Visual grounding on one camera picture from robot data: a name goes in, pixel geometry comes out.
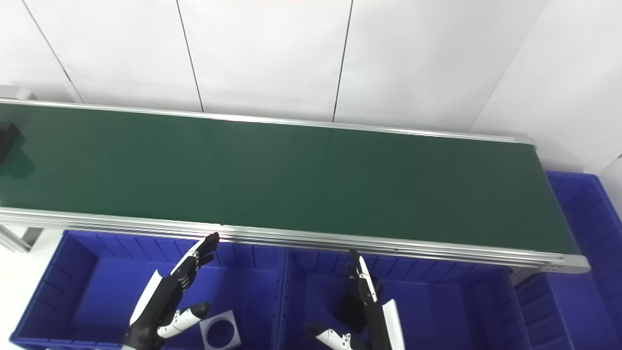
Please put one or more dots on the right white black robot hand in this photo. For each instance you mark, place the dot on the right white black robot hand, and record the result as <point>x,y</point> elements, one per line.
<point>376,325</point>

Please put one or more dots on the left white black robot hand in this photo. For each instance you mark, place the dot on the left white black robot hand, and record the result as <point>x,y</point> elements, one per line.
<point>160,301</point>

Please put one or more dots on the black cylinder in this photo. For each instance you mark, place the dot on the black cylinder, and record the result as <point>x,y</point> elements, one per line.
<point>7,138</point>

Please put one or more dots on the black block part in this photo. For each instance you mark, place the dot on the black block part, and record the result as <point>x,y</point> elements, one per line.
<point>350,311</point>

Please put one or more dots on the blue plastic bin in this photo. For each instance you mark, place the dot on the blue plastic bin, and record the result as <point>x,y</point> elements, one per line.
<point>437,316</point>
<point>97,291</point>
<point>583,272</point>

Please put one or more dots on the aluminium conveyor leg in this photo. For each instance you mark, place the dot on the aluminium conveyor leg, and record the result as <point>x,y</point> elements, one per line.
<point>520,274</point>
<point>19,239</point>

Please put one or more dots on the green conveyor belt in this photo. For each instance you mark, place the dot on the green conveyor belt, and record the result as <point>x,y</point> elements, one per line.
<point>311,180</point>

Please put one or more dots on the grey conveyor end housing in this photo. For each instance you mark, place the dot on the grey conveyor end housing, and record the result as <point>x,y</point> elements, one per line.
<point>17,92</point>

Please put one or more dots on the white square plate with hole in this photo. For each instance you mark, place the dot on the white square plate with hole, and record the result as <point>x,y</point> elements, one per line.
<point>233,338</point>

